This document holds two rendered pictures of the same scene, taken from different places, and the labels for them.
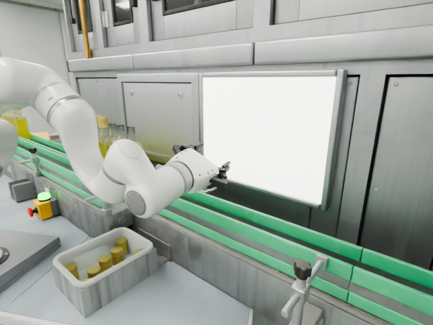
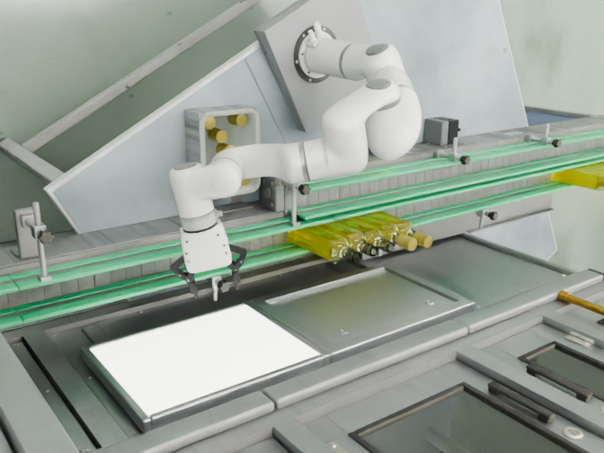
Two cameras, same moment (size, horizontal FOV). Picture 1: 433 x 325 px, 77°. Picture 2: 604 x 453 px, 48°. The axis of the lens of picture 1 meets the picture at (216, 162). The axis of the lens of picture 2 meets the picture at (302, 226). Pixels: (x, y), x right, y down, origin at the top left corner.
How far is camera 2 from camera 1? 1.06 m
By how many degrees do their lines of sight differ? 37
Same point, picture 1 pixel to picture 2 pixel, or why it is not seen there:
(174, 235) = not seen: hidden behind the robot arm
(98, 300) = (190, 125)
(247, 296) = (89, 235)
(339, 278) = (23, 280)
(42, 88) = (324, 148)
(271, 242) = (95, 267)
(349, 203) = (64, 369)
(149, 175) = (194, 185)
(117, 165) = (214, 165)
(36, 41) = not seen: outside the picture
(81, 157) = (266, 155)
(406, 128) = not seen: hidden behind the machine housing
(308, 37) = (206, 428)
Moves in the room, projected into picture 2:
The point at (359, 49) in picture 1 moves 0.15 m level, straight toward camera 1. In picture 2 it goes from (140, 439) to (114, 372)
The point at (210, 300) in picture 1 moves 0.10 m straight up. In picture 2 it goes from (118, 209) to (133, 219)
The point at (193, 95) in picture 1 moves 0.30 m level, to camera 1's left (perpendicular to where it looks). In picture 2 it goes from (319, 338) to (398, 238)
